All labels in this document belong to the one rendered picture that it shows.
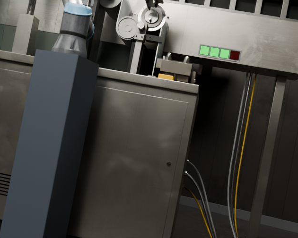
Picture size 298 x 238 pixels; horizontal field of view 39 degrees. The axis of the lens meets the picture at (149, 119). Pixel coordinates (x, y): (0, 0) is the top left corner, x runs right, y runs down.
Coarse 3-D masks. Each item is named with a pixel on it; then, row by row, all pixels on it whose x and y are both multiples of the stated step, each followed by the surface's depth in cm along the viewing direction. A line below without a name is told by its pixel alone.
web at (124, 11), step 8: (128, 0) 248; (120, 8) 229; (128, 8) 247; (104, 16) 254; (120, 16) 232; (96, 24) 241; (96, 32) 244; (96, 40) 247; (128, 40) 230; (96, 48) 250; (96, 56) 254
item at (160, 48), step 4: (160, 32) 226; (164, 36) 244; (164, 40) 247; (160, 44) 234; (160, 48) 237; (156, 52) 226; (160, 52) 240; (156, 56) 226; (160, 56) 244; (156, 60) 229
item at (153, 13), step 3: (150, 9) 225; (153, 9) 225; (147, 12) 225; (150, 12) 225; (153, 12) 225; (156, 12) 225; (147, 15) 225; (150, 15) 225; (153, 15) 225; (156, 15) 224; (147, 18) 225; (153, 18) 225; (156, 18) 224; (147, 21) 225; (150, 21) 225; (153, 21) 224; (156, 21) 225
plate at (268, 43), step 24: (24, 0) 270; (48, 0) 268; (144, 0) 261; (48, 24) 267; (168, 24) 258; (192, 24) 257; (216, 24) 255; (240, 24) 253; (264, 24) 252; (288, 24) 250; (168, 48) 258; (192, 48) 256; (240, 48) 253; (264, 48) 251; (288, 48) 250; (264, 72) 264; (288, 72) 250
